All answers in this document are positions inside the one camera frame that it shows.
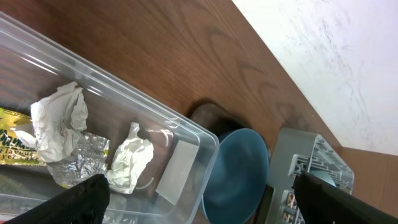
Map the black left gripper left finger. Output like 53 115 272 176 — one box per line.
5 174 110 224

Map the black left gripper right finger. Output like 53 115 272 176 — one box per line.
293 172 397 224

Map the light blue bowl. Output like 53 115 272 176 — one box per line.
310 170 336 187

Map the white tissue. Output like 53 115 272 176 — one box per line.
106 123 154 194

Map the grey dishwasher rack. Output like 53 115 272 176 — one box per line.
264 128 354 223

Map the clear plastic waste bin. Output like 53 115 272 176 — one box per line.
1 14 219 224

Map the crumpled silver foil ball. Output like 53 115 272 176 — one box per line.
47 132 110 189

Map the dark blue plate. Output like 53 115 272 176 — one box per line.
202 128 269 224

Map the white crumpled paper ball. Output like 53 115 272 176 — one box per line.
30 82 88 163

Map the yellow green wrapper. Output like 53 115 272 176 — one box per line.
1 108 46 166

